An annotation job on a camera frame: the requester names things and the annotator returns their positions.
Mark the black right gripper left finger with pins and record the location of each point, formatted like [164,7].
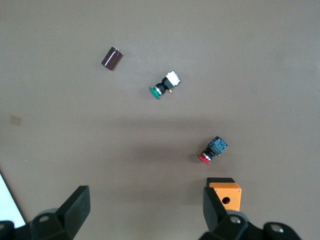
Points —
[72,212]

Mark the small brown tape patch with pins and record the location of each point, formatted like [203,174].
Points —
[15,120]

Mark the green mushroom push button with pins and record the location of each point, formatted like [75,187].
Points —
[163,86]

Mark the orange button enclosure box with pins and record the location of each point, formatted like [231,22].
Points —
[230,193]

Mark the red mushroom push button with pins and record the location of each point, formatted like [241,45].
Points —
[213,150]

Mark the white plastic tray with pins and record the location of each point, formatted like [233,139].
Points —
[8,205]

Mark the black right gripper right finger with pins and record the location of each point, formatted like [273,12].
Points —
[215,217]

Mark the maroon cylindrical capacitor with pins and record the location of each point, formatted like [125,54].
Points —
[111,59]

